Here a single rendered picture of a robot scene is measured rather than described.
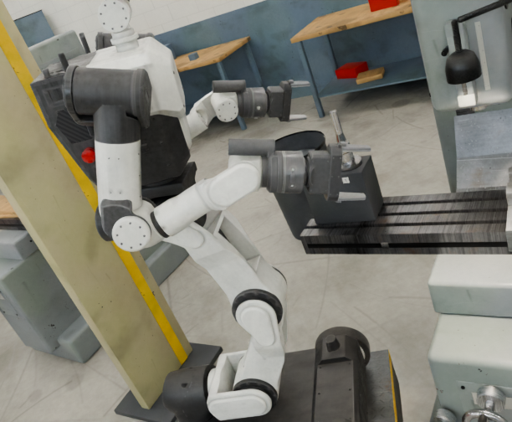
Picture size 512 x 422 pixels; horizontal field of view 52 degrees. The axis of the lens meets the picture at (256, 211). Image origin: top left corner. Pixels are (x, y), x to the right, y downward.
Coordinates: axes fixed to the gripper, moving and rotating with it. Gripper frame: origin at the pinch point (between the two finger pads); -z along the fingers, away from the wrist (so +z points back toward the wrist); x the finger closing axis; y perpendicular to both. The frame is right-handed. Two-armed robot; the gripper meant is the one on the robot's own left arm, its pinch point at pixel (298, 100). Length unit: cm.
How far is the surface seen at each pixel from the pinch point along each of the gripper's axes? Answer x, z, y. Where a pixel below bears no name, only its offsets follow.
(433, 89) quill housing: 12.5, -26.9, -28.2
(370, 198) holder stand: -29.6, -23.8, -11.6
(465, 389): -60, -33, -66
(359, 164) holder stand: -20.0, -20.8, -6.0
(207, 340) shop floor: -172, 17, 74
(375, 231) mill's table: -37.7, -23.7, -19.1
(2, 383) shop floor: -228, 145, 115
